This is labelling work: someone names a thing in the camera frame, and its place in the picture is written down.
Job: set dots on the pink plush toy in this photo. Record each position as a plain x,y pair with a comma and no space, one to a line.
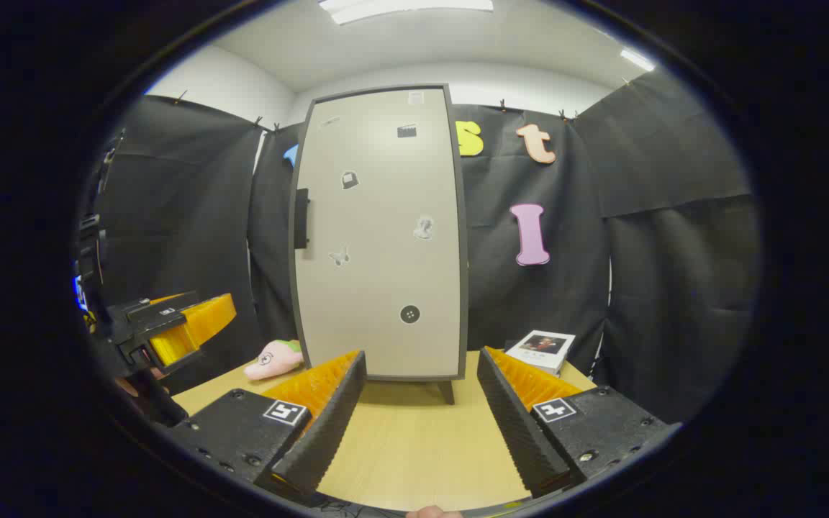
270,362

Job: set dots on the large ceiling light panel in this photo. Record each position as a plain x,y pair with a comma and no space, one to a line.
400,8

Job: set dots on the small ceiling light panel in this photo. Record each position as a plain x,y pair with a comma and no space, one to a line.
637,59

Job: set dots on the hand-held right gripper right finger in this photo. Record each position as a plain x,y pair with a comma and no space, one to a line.
512,424

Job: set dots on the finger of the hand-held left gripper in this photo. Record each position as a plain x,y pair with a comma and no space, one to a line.
155,313

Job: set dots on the white cover book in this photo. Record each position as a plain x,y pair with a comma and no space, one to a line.
540,345

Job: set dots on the dark grey cabinet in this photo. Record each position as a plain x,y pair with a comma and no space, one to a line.
447,392

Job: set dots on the light grey cabinet door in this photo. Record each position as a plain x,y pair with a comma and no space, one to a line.
378,237

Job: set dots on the black backdrop cloth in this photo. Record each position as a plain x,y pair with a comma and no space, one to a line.
184,216

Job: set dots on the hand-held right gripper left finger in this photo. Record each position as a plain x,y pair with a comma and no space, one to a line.
328,424

